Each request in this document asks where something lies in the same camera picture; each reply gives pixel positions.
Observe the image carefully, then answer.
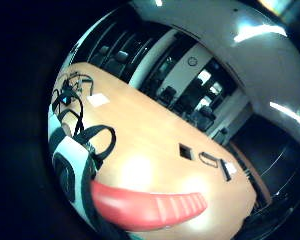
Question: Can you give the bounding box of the black cable bundle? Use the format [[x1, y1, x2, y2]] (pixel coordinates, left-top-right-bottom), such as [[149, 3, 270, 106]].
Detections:
[[51, 71, 95, 136]]

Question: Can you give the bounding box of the round wall clock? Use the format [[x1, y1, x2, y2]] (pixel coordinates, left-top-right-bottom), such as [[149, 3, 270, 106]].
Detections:
[[187, 55, 199, 67]]

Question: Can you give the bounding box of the white paper sheet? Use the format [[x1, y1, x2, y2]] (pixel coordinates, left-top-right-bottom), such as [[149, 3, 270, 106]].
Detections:
[[86, 92, 111, 108]]

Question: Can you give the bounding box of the black bag strap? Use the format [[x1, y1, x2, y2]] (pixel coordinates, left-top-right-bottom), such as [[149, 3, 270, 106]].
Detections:
[[74, 124, 118, 162]]

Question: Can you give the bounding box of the small black device blue light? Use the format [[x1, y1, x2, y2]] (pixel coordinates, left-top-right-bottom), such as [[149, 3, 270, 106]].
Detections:
[[58, 93, 74, 107]]

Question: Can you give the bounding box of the red curved plastic object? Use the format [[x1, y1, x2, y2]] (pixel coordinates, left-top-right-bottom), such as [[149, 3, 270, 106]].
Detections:
[[89, 179, 209, 233]]

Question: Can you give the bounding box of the long ceiling lamp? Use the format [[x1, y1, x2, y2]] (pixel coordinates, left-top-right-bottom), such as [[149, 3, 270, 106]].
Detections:
[[233, 22, 288, 44], [269, 101, 300, 135]]

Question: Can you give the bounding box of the small white paper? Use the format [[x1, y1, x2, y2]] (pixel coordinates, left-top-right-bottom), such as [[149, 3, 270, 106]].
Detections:
[[225, 161, 238, 176]]

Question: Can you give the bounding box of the black office chair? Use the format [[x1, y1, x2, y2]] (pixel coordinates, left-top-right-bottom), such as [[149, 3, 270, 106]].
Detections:
[[159, 85, 178, 107], [191, 105, 217, 133], [113, 49, 130, 66], [98, 44, 111, 57]]

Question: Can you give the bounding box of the white and black bag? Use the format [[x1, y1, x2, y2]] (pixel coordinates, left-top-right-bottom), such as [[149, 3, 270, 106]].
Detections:
[[47, 113, 103, 231]]

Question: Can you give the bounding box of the black bar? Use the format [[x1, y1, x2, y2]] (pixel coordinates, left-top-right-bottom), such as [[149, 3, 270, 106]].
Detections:
[[219, 159, 233, 183]]

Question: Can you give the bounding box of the black square table grommet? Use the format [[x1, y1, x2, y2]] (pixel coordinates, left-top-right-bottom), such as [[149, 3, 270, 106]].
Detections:
[[178, 143, 195, 161]]

